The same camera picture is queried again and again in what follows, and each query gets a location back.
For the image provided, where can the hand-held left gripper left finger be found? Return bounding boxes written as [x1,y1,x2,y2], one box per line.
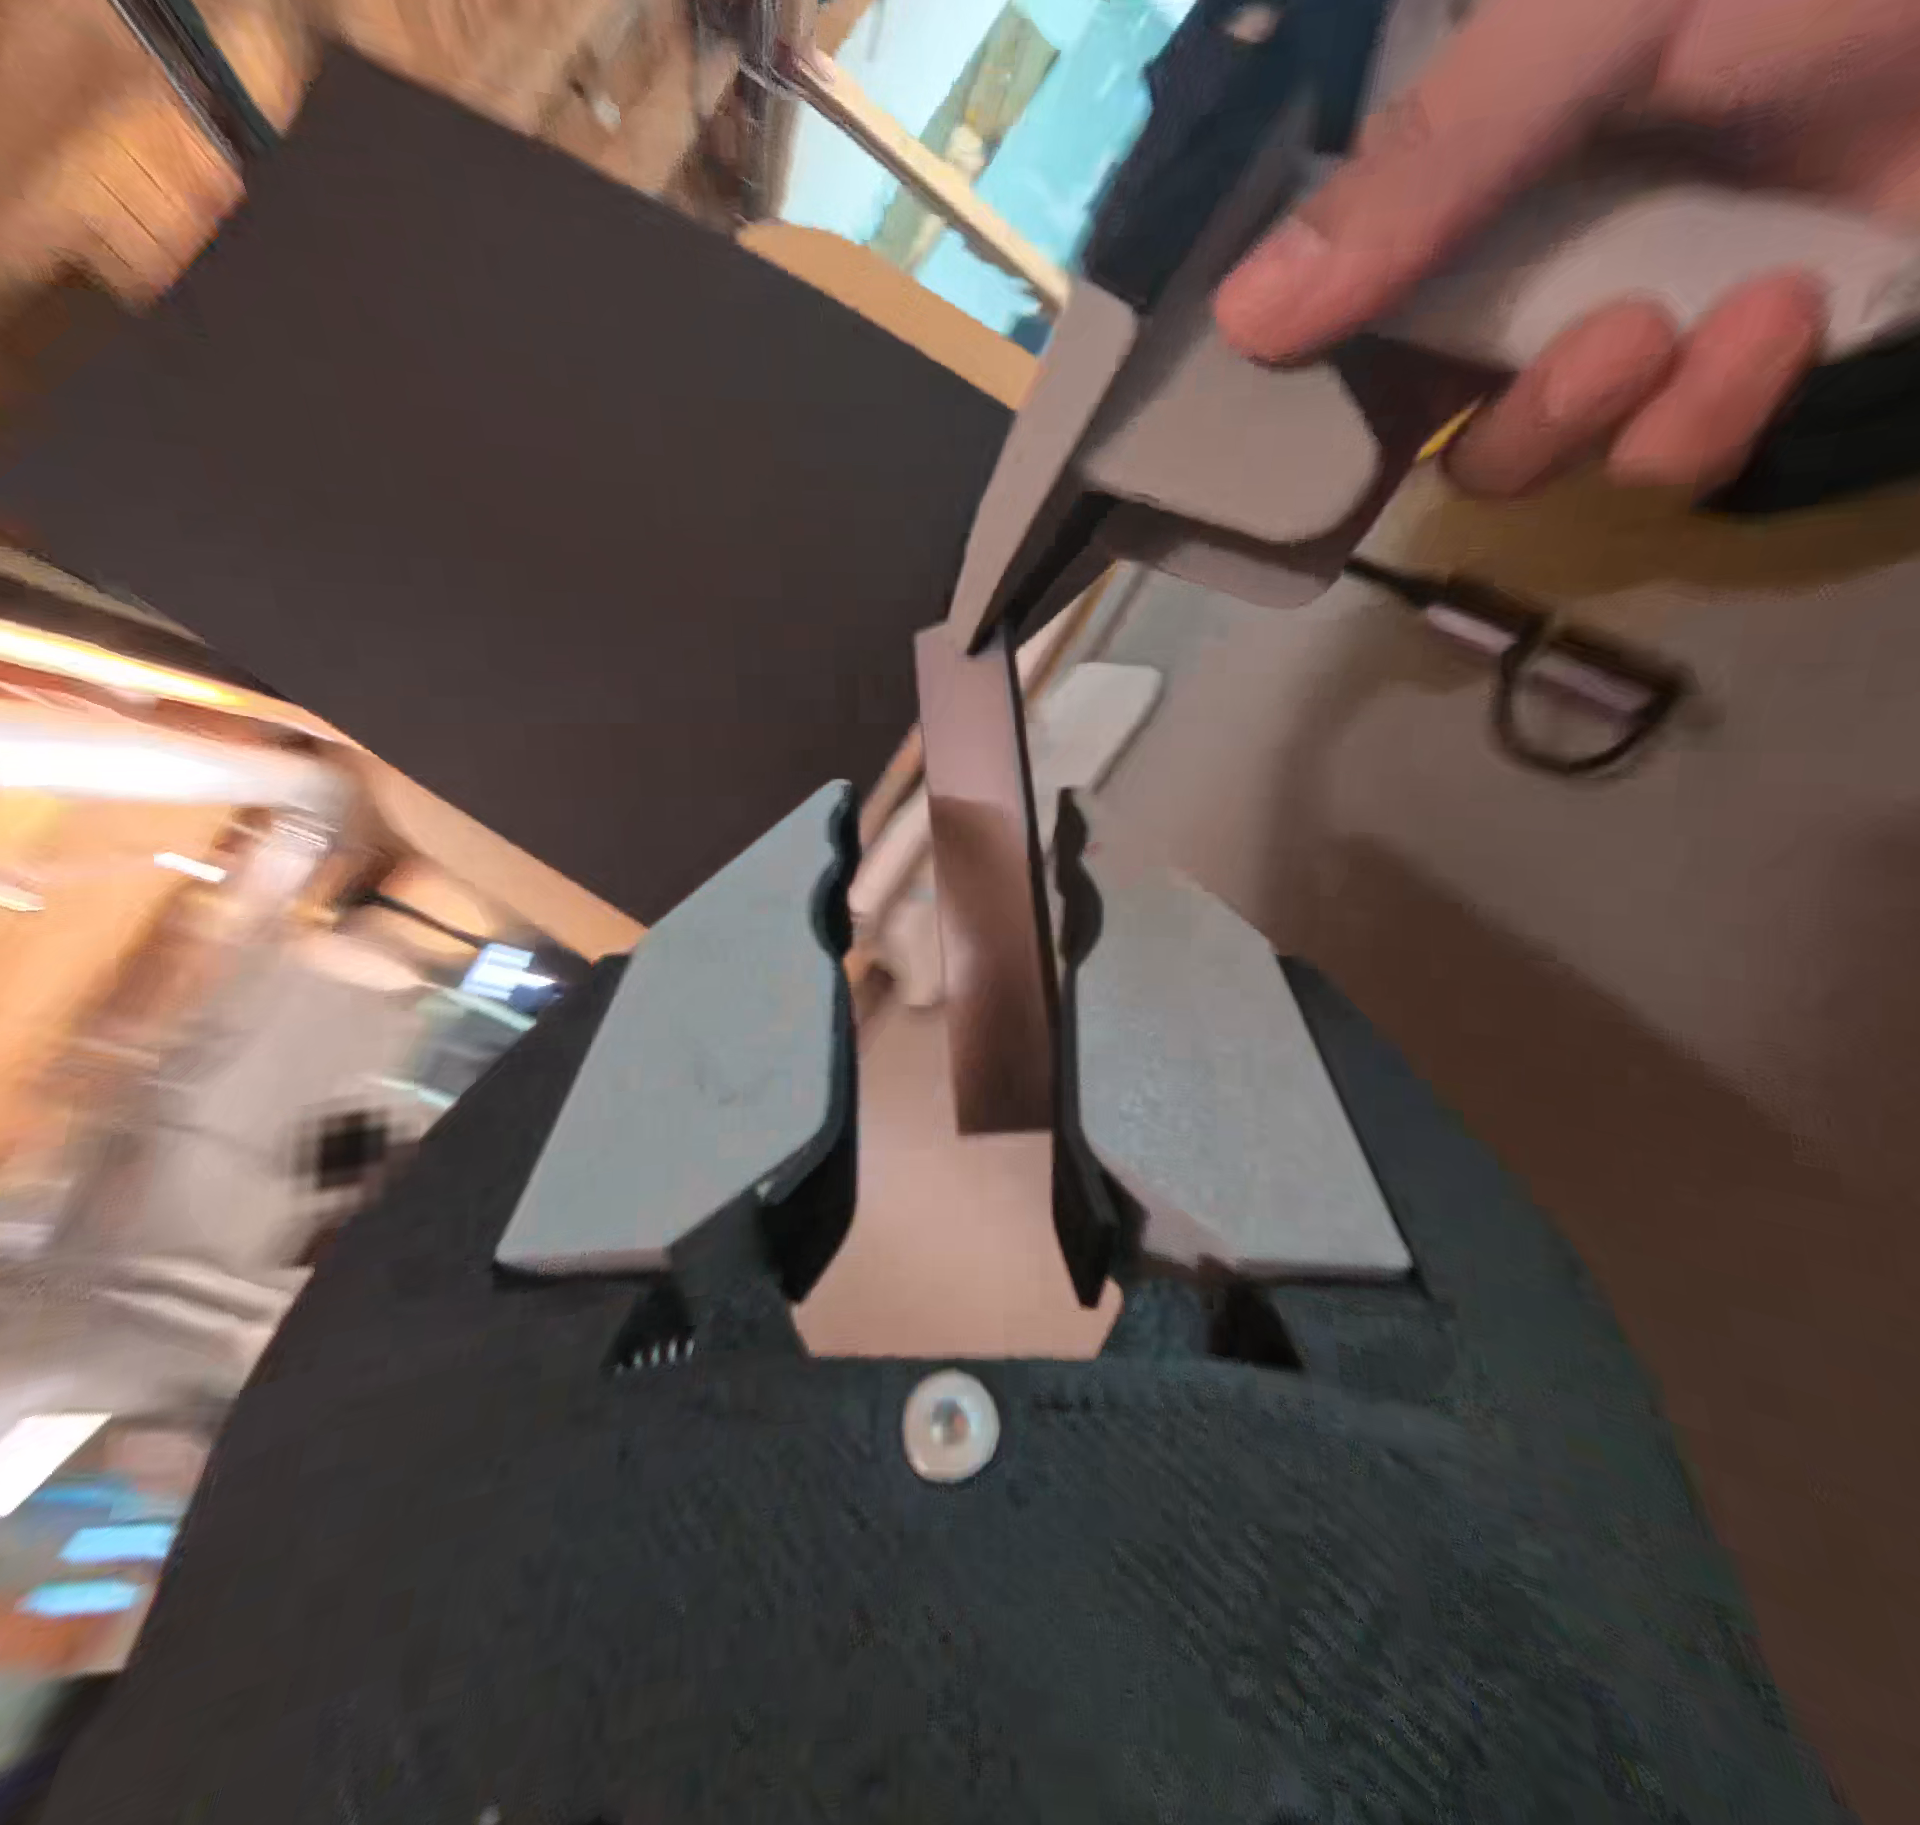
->
[494,781,860,1301]

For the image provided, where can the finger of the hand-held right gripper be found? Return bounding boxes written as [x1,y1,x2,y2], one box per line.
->
[956,278,1145,660]
[996,337,1385,652]

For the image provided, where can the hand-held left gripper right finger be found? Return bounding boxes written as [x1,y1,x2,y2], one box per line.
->
[1051,787,1415,1311]

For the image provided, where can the grey usb hub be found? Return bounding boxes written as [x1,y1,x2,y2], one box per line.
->
[915,624,1057,1138]

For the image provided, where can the short black hub cable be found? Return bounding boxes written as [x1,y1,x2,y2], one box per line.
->
[1341,557,1688,780]

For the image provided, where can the person's right hand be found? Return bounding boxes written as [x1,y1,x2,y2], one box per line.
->
[1212,0,1920,501]

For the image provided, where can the wooden book stand black panel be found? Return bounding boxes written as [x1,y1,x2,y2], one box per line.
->
[0,40,1169,1009]

